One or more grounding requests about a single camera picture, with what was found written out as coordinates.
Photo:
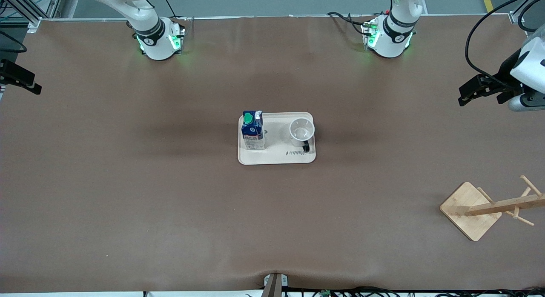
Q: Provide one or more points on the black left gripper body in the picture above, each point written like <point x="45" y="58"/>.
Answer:
<point x="505" y="70"/>

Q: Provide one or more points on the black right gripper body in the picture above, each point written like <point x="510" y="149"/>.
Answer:
<point x="9" y="71"/>

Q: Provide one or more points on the blue milk carton green cap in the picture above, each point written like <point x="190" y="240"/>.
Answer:
<point x="253" y="131"/>

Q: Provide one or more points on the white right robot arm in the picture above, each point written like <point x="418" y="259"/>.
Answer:
<point x="153" y="37"/>

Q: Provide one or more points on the wooden cup rack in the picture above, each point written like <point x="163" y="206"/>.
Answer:
<point x="464" y="205"/>

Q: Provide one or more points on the beige plastic tray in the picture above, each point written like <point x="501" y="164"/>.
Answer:
<point x="279" y="154"/>

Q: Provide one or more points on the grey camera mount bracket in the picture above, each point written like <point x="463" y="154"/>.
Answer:
<point x="274" y="285"/>

